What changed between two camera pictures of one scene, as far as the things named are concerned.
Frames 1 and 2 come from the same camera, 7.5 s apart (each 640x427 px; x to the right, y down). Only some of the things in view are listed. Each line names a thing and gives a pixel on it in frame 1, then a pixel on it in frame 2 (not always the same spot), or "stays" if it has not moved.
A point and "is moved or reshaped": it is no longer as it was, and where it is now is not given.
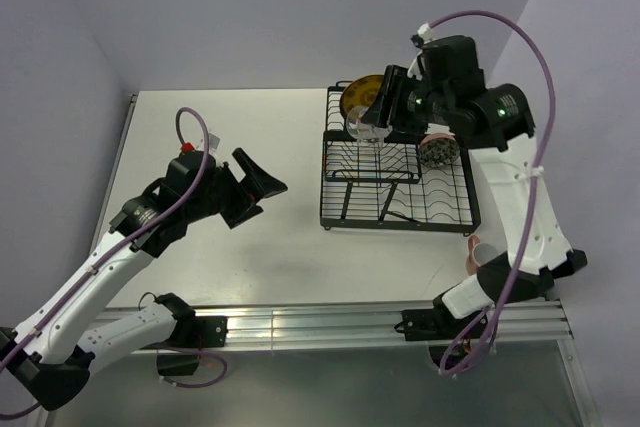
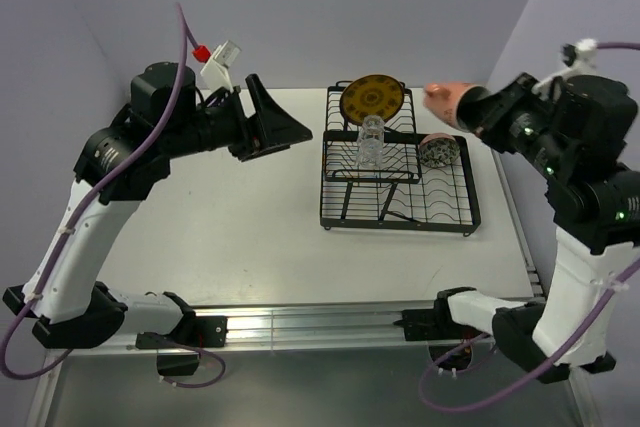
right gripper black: (394, 85) to (489, 116)
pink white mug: (478, 254) is moved or reshaped
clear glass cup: (364, 133) to (369, 150)
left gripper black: (260, 183) to (269, 130)
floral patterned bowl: (438, 150) stays
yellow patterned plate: (360, 93) stays
